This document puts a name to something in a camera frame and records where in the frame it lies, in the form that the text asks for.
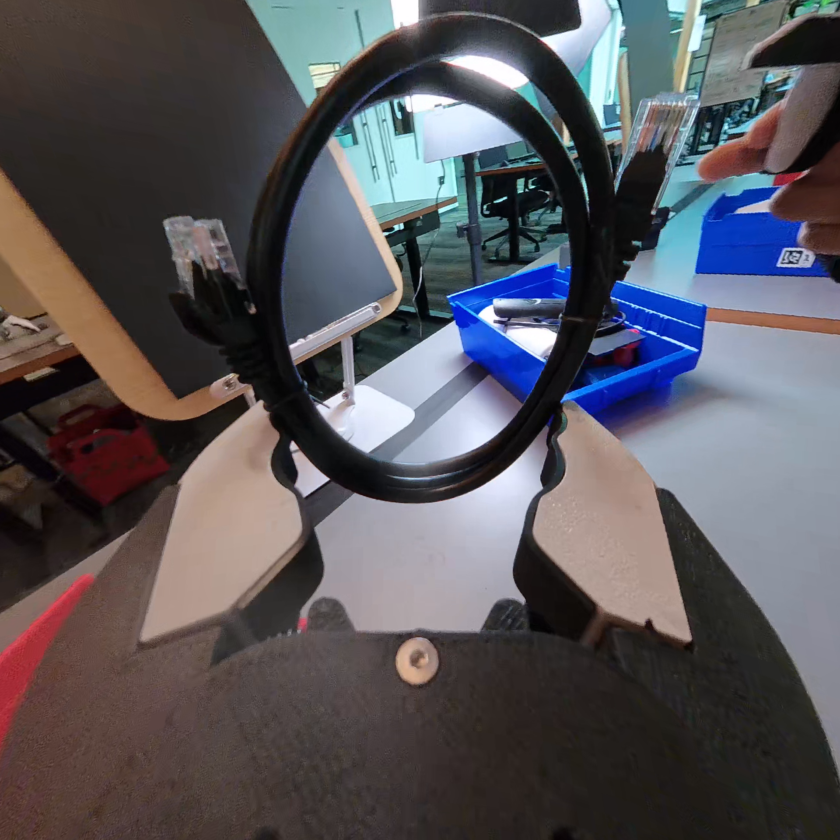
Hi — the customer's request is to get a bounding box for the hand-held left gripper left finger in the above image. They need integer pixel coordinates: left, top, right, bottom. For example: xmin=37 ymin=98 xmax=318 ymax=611
xmin=138 ymin=403 xmax=312 ymax=647

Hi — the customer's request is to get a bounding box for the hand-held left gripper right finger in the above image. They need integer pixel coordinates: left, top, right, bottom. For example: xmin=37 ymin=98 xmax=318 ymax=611
xmin=515 ymin=402 xmax=695 ymax=651

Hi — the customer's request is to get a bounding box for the red plastic bin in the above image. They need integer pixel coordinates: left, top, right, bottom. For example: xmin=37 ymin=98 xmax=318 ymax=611
xmin=0 ymin=574 xmax=96 ymax=742

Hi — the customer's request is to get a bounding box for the black handheld tool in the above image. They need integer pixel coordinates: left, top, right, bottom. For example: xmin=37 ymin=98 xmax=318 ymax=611
xmin=492 ymin=297 xmax=568 ymax=320

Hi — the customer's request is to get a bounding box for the black ethernet cable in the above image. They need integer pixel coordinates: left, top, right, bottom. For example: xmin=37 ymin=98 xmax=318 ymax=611
xmin=163 ymin=13 xmax=700 ymax=505

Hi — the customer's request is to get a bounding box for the person's right hand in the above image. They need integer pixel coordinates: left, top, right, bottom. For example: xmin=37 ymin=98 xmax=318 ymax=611
xmin=696 ymin=105 xmax=840 ymax=257

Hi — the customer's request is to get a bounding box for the red storage bin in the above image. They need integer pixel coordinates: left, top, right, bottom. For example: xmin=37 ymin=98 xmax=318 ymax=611
xmin=47 ymin=403 xmax=172 ymax=506

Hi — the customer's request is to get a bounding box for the small blue plastic bin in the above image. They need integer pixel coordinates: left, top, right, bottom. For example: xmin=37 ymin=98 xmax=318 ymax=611
xmin=694 ymin=187 xmax=834 ymax=278

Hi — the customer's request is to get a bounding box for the white paper roll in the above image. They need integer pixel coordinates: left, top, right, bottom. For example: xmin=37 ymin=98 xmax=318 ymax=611
xmin=478 ymin=305 xmax=557 ymax=360

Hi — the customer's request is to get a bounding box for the studio light panel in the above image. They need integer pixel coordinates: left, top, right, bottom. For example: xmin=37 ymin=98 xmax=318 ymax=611
xmin=392 ymin=0 xmax=619 ymax=89

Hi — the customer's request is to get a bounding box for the wooden office desk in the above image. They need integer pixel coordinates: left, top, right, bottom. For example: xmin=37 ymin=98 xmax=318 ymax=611
xmin=476 ymin=134 xmax=624 ymax=263
xmin=369 ymin=197 xmax=459 ymax=322

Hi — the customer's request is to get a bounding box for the black office chair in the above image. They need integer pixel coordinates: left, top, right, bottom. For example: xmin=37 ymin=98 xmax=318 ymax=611
xmin=481 ymin=146 xmax=560 ymax=263

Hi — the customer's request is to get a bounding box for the raised white standing desk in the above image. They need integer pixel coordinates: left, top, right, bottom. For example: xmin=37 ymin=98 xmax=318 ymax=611
xmin=420 ymin=101 xmax=546 ymax=286

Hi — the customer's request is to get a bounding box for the black board with wooden rim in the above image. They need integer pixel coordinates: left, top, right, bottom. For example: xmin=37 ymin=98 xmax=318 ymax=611
xmin=0 ymin=0 xmax=404 ymax=421

